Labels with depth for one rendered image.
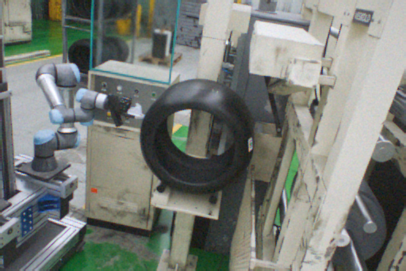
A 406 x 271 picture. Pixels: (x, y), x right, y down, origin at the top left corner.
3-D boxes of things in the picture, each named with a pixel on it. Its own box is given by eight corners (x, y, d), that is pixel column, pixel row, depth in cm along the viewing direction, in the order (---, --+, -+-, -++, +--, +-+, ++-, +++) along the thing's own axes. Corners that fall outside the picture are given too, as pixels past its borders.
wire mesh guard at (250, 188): (230, 246, 243) (251, 157, 216) (232, 247, 243) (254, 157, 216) (219, 379, 161) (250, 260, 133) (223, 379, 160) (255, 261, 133)
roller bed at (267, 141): (246, 163, 229) (255, 120, 217) (269, 167, 228) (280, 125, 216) (245, 177, 211) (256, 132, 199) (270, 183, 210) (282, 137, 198)
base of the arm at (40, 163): (25, 168, 217) (24, 153, 213) (43, 158, 230) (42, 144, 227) (46, 174, 214) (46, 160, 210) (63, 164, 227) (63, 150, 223)
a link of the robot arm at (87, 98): (81, 99, 188) (82, 84, 184) (101, 104, 188) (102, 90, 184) (74, 104, 181) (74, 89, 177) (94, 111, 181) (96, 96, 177)
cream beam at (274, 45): (248, 48, 188) (254, 20, 182) (295, 57, 186) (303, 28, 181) (247, 74, 132) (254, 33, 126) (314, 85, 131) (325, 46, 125)
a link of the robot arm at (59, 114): (29, 59, 198) (53, 112, 171) (50, 59, 205) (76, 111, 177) (28, 76, 205) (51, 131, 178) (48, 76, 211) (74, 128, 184)
